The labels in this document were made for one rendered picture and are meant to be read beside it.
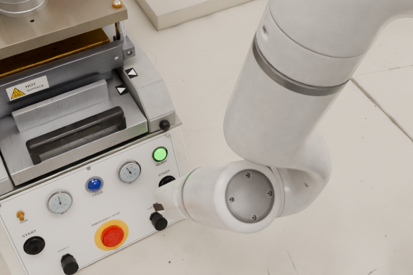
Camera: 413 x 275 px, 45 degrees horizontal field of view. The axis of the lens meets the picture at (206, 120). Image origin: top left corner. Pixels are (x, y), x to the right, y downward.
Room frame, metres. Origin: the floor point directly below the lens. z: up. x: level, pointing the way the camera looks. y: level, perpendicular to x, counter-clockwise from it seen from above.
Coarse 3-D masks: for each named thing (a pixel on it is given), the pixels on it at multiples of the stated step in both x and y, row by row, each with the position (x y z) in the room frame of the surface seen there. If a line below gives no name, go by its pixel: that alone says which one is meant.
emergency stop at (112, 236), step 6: (108, 228) 0.39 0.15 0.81; (114, 228) 0.39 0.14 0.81; (120, 228) 0.39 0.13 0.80; (102, 234) 0.38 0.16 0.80; (108, 234) 0.38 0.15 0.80; (114, 234) 0.38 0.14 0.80; (120, 234) 0.39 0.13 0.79; (102, 240) 0.37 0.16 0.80; (108, 240) 0.37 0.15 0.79; (114, 240) 0.38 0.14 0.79; (120, 240) 0.38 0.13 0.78; (108, 246) 0.37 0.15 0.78
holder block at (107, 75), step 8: (104, 72) 0.58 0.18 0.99; (88, 80) 0.57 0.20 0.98; (96, 80) 0.57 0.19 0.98; (64, 88) 0.54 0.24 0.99; (72, 88) 0.55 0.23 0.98; (40, 96) 0.52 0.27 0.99; (48, 96) 0.53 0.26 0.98; (16, 104) 0.50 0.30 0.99; (24, 104) 0.51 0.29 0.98; (32, 104) 0.51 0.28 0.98; (0, 112) 0.49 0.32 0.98; (8, 112) 0.49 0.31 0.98
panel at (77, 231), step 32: (96, 160) 0.45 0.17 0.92; (160, 160) 0.48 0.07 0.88; (32, 192) 0.39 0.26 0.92; (96, 192) 0.42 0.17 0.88; (128, 192) 0.44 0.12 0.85; (32, 224) 0.36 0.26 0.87; (64, 224) 0.37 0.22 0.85; (96, 224) 0.39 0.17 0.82; (128, 224) 0.41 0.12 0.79; (32, 256) 0.33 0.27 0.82; (96, 256) 0.36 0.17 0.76
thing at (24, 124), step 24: (72, 96) 0.51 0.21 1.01; (96, 96) 0.53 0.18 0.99; (120, 96) 0.55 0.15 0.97; (0, 120) 0.48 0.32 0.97; (24, 120) 0.47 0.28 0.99; (48, 120) 0.48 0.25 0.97; (72, 120) 0.49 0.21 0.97; (144, 120) 0.50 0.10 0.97; (0, 144) 0.43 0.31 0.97; (24, 144) 0.44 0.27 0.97; (72, 144) 0.44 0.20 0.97; (96, 144) 0.45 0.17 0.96; (24, 168) 0.39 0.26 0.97; (48, 168) 0.41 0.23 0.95
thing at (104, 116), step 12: (120, 108) 0.49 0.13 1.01; (84, 120) 0.46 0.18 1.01; (96, 120) 0.46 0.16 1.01; (108, 120) 0.47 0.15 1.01; (120, 120) 0.48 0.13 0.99; (60, 132) 0.44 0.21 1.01; (72, 132) 0.44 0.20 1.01; (84, 132) 0.45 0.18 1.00; (96, 132) 0.46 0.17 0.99; (36, 144) 0.41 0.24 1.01; (48, 144) 0.42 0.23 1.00; (60, 144) 0.43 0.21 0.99; (36, 156) 0.40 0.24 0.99
